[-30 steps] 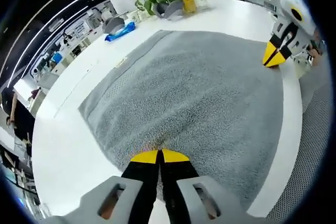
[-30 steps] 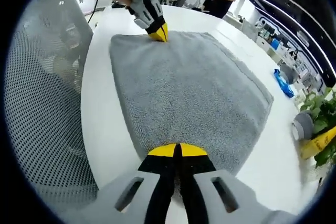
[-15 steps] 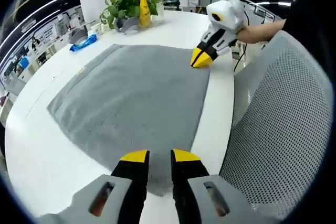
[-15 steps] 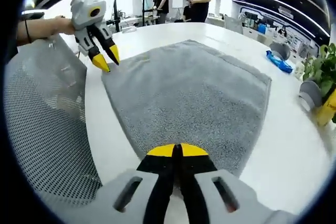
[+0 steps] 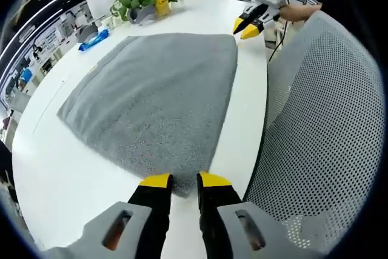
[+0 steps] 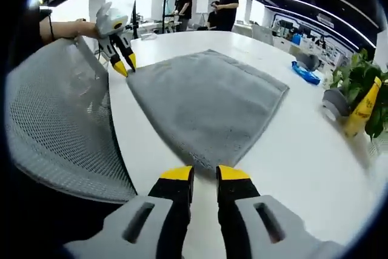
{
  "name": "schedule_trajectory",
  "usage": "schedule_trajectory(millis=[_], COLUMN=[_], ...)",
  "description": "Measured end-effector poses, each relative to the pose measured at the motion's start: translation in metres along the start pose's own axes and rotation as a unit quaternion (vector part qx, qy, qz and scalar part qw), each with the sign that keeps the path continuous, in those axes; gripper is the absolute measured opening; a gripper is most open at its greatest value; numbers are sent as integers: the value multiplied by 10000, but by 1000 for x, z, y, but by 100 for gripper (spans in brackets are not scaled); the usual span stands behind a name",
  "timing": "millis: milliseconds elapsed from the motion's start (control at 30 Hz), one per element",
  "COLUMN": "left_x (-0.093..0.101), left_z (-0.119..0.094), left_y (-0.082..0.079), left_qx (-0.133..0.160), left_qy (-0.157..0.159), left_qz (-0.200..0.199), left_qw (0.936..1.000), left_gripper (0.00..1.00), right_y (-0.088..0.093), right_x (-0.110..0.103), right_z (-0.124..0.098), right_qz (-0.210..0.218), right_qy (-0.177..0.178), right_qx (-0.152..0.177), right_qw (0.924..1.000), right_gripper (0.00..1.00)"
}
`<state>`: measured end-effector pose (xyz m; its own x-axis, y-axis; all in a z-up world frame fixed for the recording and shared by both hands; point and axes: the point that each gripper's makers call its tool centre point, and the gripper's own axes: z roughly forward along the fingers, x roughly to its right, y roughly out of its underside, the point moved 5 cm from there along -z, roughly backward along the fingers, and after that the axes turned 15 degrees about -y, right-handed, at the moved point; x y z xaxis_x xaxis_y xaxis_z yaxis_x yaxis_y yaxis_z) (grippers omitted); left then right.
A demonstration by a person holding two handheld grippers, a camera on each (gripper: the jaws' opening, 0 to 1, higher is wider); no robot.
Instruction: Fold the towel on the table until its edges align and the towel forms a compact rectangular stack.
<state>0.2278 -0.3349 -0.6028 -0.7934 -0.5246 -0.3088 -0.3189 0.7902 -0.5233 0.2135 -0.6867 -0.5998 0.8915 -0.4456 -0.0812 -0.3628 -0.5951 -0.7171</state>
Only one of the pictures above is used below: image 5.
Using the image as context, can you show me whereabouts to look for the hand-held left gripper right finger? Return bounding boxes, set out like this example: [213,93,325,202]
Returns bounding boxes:
[196,171,325,259]

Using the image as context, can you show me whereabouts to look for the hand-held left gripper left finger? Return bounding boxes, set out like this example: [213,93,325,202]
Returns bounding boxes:
[42,173,173,259]

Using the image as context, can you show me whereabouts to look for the grey towel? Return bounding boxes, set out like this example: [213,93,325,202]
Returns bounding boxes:
[56,32,239,200]

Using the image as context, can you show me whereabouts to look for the grey curved holder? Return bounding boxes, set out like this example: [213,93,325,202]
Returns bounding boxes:
[127,5,156,26]
[75,23,98,43]

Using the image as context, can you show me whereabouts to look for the grey mesh office chair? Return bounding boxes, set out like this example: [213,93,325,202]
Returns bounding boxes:
[242,10,383,254]

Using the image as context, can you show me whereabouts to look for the white cup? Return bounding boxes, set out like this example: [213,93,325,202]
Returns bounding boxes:
[102,16,118,31]

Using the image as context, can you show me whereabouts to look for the blue wipes packet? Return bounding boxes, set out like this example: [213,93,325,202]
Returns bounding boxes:
[78,28,109,52]

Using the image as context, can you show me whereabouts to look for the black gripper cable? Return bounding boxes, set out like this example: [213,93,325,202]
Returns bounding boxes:
[267,18,289,61]

